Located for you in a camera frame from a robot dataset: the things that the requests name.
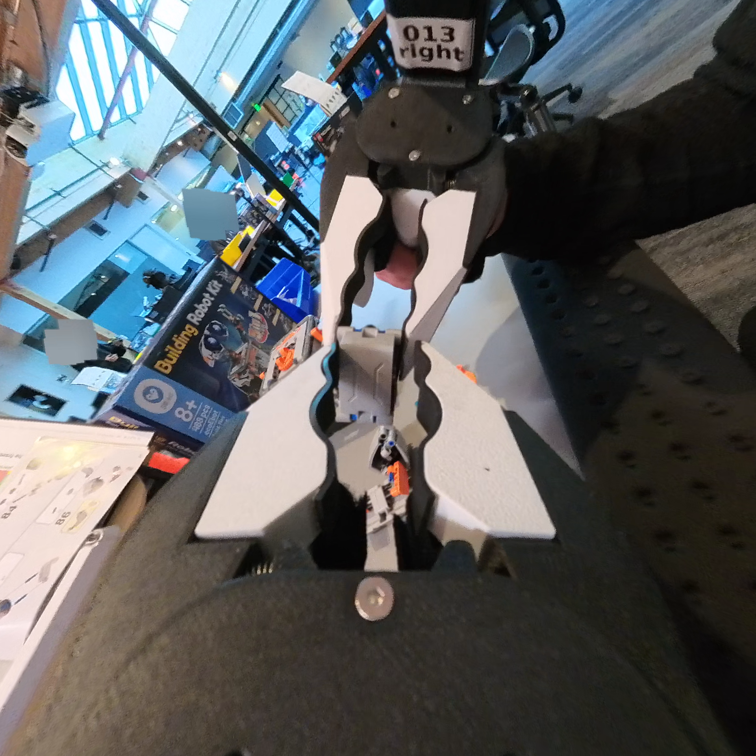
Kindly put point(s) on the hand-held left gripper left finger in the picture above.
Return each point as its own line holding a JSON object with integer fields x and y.
{"x": 266, "y": 472}

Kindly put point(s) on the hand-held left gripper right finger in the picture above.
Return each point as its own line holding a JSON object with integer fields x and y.
{"x": 490, "y": 472}

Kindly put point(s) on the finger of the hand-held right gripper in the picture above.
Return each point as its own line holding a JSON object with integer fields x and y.
{"x": 449, "y": 236}
{"x": 348, "y": 224}

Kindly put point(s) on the small grey brick hinge assembly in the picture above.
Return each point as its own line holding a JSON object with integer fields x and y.
{"x": 366, "y": 372}

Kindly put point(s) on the person's right forearm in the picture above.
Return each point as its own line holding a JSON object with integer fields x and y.
{"x": 620, "y": 171}

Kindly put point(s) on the person's right hand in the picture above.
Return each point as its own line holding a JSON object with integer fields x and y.
{"x": 398, "y": 266}

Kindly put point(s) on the toy box with orange print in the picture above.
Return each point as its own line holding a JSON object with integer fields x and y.
{"x": 171, "y": 452}

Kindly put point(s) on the orange curved brick piece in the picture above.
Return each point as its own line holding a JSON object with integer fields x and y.
{"x": 466, "y": 373}

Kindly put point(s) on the yellow plastic bin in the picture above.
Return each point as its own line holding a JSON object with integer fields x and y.
{"x": 236, "y": 251}

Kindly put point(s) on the grey orange brick wheel assembly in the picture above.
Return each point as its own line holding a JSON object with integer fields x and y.
{"x": 381, "y": 514}

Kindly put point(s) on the white sign board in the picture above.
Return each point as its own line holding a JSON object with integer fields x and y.
{"x": 313, "y": 88}

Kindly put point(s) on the grey office chair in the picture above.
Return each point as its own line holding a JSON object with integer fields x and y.
{"x": 517, "y": 47}

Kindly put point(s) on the grey orange tracked brick robot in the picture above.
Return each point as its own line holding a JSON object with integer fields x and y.
{"x": 289, "y": 348}

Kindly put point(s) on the dark blue toy box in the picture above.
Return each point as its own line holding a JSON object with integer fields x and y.
{"x": 195, "y": 348}

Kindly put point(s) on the black dimpled cushion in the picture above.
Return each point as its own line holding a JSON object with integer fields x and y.
{"x": 620, "y": 384}

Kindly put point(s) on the brick building instruction booklet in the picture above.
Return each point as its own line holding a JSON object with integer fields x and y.
{"x": 71, "y": 490}

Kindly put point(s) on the black metal pole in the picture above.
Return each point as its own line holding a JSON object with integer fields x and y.
{"x": 195, "y": 100}

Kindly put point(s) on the white printed instruction sheet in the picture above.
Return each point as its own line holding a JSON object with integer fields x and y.
{"x": 35, "y": 437}

